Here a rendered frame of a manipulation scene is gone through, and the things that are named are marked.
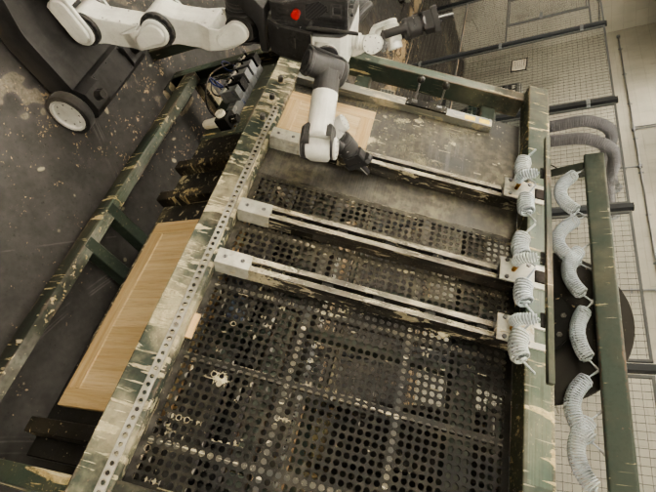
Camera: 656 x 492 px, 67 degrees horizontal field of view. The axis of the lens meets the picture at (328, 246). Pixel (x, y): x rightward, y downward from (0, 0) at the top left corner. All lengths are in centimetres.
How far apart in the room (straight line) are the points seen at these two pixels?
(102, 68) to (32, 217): 73
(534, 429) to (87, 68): 226
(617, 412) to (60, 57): 264
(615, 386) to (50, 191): 249
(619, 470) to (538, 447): 54
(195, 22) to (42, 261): 119
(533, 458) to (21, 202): 213
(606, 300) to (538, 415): 89
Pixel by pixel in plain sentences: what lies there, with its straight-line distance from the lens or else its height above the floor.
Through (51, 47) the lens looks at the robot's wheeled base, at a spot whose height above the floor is 17.
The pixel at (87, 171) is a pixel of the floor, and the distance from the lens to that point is 264.
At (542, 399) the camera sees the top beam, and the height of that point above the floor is 193.
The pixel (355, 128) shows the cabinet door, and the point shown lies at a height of 118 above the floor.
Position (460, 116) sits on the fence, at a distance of 251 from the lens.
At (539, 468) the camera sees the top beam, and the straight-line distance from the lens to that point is 170.
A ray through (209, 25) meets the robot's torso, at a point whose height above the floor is 84.
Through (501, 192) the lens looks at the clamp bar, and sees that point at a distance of 223.
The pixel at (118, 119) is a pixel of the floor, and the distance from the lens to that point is 283.
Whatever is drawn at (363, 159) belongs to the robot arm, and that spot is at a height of 130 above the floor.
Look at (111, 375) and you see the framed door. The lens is 211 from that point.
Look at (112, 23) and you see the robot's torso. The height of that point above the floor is 43.
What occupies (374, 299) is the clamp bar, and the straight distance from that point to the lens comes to 175.
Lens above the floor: 206
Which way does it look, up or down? 27 degrees down
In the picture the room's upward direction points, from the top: 86 degrees clockwise
